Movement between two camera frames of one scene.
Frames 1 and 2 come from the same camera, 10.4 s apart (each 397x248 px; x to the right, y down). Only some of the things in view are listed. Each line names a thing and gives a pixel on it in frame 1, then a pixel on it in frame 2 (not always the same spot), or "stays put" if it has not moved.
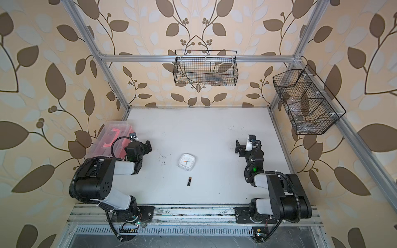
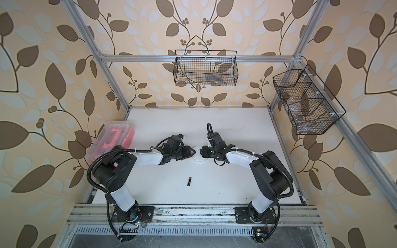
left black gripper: (143, 148) -> (187, 153)
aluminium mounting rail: (192, 216) stays put
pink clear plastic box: (111, 141) stays put
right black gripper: (239, 147) -> (204, 153)
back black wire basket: (207, 67) stays put
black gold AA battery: (189, 182) stays put
